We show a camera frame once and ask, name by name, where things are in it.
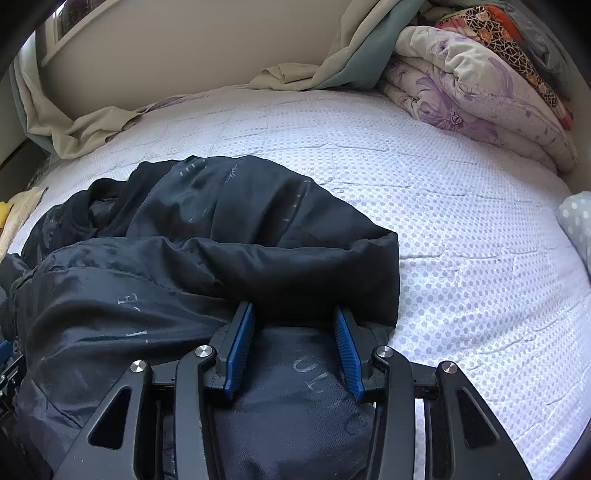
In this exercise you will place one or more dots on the purple floral quilt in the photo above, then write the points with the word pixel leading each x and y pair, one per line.
pixel 461 92

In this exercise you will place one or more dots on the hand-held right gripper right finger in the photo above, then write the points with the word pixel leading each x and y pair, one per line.
pixel 348 355

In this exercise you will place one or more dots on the grey polka dot pillow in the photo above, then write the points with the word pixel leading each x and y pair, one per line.
pixel 577 226

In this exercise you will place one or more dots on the dark navy buttoned jacket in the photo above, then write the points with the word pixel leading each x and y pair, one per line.
pixel 138 277

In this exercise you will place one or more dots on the beige folded blanket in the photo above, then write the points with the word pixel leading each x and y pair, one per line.
pixel 23 207

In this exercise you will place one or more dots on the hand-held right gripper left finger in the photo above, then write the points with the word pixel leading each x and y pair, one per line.
pixel 238 350

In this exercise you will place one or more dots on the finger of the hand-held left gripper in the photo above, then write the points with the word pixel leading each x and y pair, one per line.
pixel 5 353

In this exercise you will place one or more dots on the grey folded blanket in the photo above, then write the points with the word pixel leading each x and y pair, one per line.
pixel 549 46

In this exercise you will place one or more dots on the window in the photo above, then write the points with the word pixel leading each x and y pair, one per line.
pixel 69 21

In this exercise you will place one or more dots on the bed with white dotted cover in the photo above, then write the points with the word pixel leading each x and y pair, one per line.
pixel 461 230

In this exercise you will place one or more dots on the orange patterned blanket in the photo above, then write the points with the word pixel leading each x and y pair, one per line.
pixel 512 46

